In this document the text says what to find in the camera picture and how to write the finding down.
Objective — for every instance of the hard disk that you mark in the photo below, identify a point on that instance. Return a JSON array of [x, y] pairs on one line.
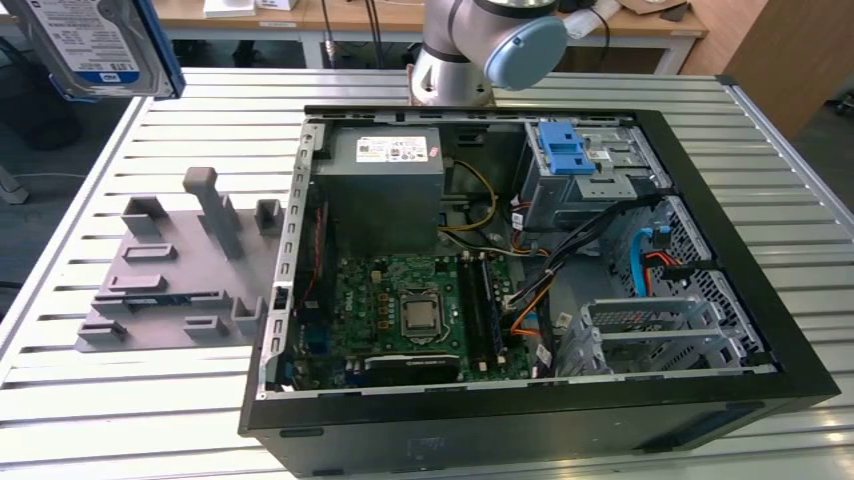
[[93, 45]]

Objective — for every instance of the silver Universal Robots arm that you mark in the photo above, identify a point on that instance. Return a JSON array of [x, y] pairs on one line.
[[447, 75]]

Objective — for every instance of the metal disk bay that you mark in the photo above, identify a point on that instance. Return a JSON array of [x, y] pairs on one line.
[[656, 336]]

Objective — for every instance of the grey power supply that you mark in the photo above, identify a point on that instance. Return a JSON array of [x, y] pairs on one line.
[[380, 210]]

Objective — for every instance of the silver CPU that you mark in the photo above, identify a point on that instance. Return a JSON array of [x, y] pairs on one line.
[[421, 315]]

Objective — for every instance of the green motherboard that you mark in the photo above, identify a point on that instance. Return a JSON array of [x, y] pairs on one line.
[[362, 300]]

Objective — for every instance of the black RAM slot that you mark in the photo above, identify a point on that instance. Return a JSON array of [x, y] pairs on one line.
[[471, 310]]

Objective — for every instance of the installed RAM stick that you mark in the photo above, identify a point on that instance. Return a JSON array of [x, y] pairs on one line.
[[492, 310]]

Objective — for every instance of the CPU socket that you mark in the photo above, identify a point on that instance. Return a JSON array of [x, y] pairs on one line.
[[423, 341]]

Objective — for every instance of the black graphics card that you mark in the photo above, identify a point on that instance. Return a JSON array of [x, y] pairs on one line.
[[409, 370]]

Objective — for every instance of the blue plastic drive latch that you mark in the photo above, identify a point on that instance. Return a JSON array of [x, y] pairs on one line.
[[559, 150]]

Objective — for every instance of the metal drive cage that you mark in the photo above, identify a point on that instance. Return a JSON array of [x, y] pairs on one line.
[[600, 190]]

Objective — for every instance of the black PC case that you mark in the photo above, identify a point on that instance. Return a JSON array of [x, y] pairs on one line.
[[467, 440]]

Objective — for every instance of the RAM stick in rack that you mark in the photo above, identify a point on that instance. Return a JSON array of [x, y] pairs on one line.
[[156, 301]]

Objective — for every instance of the grey parts rack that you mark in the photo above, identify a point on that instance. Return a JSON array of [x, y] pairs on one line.
[[162, 322]]

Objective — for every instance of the wooden desk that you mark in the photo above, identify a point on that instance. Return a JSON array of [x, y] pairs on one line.
[[300, 17]]

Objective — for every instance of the white cylinder object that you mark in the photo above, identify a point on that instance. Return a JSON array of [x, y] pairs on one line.
[[587, 20]]

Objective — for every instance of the small white box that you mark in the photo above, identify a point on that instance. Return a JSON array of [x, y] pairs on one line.
[[276, 4]]

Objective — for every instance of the large white box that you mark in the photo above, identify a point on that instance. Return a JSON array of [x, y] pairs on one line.
[[229, 9]]

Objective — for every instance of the cardboard piece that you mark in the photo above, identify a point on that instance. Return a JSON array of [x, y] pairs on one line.
[[647, 6]]

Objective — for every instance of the black mesh bin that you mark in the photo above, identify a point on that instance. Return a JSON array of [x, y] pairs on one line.
[[40, 125]]

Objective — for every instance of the white furniture foot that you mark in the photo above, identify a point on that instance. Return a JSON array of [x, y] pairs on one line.
[[14, 195]]

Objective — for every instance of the wooden cabinet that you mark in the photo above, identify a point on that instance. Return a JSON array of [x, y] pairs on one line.
[[787, 50]]

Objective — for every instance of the black chair base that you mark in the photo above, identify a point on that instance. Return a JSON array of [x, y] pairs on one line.
[[844, 102]]

